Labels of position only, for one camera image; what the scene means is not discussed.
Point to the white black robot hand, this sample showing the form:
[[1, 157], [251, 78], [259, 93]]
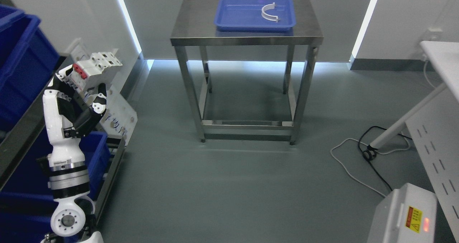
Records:
[[64, 128]]

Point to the white red circuit breaker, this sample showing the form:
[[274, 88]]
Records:
[[101, 67]]

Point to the metal shelf rack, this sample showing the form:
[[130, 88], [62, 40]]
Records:
[[24, 134]]

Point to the blue bin left top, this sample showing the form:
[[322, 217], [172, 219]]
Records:
[[27, 61]]

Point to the blue bin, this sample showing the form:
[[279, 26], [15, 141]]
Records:
[[27, 61], [26, 201]]

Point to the blue bin lower left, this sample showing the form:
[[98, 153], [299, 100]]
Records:
[[26, 201]]

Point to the stainless steel table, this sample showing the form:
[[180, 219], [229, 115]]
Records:
[[196, 40]]

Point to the blue plastic tray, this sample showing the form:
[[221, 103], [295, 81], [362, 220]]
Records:
[[255, 15]]

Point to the grey machine with warning label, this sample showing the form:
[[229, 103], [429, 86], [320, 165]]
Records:
[[406, 215]]

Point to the white desk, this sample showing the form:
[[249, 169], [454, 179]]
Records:
[[434, 127]]

